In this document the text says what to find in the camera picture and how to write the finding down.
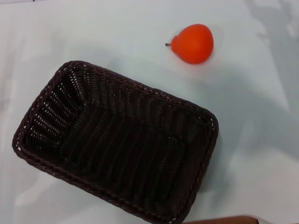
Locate dark brown woven basket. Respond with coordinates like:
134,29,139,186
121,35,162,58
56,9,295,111
11,60,220,222

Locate orange plastic pear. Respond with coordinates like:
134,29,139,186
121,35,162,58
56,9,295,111
165,23,214,64

